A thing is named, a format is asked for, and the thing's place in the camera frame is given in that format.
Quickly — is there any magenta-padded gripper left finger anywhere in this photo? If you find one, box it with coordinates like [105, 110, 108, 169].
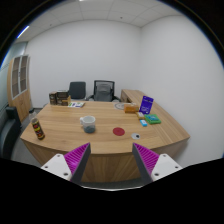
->
[40, 142, 92, 185]

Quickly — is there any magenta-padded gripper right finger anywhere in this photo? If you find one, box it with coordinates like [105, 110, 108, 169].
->
[132, 142, 184, 185]

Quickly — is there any clear drink bottle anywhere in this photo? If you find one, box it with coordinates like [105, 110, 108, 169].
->
[30, 117, 46, 141]

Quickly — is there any white mug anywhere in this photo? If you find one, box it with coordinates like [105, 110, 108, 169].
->
[79, 115, 97, 134]

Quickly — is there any flat round red coaster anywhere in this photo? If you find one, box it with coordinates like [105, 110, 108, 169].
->
[112, 126, 126, 137]

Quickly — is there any green flat box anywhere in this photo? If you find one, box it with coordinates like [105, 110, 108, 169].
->
[144, 113, 162, 126]

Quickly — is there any orange-brown box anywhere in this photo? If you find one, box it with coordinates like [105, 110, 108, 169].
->
[123, 103, 140, 114]

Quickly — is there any purple standing card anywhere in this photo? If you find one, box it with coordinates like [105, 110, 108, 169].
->
[139, 95, 155, 115]

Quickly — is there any white printed leaflet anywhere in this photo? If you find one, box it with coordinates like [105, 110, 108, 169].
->
[67, 101, 86, 109]

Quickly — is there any kraft cardboard box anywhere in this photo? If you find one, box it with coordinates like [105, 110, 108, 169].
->
[56, 95, 72, 107]

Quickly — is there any small upright brown box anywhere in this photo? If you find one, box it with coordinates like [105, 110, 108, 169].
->
[48, 91, 58, 106]

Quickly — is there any wooden side desk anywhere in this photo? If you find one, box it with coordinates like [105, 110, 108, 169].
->
[120, 88, 149, 105]

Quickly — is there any dark brown box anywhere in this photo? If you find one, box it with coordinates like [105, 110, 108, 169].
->
[55, 89, 70, 100]

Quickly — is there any black office chair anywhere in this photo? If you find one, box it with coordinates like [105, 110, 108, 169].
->
[67, 81, 87, 101]

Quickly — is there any grey mesh office chair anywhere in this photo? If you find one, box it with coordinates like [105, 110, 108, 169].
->
[86, 79, 122, 103]

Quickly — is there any black leather sofa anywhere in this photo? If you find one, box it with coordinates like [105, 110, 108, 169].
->
[0, 105, 23, 160]

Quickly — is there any wooden glass-door cabinet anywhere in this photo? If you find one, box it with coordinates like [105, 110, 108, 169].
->
[6, 54, 33, 123]

